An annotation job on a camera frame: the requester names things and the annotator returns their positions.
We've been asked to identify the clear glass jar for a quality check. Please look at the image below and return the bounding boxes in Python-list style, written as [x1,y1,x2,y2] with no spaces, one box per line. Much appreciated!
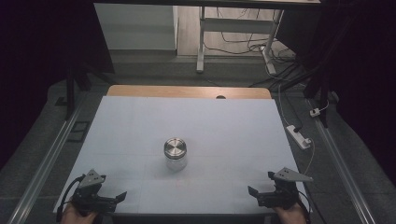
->
[163,152,189,173]

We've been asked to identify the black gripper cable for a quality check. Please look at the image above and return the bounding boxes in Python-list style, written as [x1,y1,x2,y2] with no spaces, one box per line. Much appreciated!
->
[297,198,313,224]
[55,175,86,223]

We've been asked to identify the person's right hand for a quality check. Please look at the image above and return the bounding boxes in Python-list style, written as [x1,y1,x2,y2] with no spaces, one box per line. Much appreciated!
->
[273,200,308,224]

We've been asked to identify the black floor cables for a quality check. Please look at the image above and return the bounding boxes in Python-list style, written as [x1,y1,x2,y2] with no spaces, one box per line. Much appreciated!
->
[204,7,309,91]

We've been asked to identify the round steel jar lid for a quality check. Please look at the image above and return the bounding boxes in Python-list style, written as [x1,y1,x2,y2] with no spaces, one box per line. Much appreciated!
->
[163,137,188,160]

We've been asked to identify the white power strip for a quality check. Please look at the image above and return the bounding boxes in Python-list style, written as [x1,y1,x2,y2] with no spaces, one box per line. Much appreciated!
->
[286,124,312,150]

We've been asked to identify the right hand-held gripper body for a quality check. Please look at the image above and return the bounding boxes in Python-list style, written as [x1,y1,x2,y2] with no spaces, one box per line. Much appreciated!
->
[257,167,314,210]

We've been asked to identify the black rectangular floor frame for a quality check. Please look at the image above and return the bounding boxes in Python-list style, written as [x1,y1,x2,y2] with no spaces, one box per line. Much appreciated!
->
[66,120,92,144]

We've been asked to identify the person's left hand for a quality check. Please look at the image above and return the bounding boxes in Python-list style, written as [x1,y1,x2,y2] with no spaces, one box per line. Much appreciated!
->
[60,201,98,224]

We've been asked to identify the white desk frame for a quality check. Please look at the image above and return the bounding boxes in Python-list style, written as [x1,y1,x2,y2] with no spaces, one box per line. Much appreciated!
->
[195,6,285,76]

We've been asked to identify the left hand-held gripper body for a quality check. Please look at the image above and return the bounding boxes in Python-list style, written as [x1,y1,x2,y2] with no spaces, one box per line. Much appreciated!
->
[72,169,118,217]

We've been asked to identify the metal floor rail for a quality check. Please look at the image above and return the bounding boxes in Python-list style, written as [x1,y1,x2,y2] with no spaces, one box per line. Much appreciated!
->
[7,92,90,224]
[305,98,378,224]

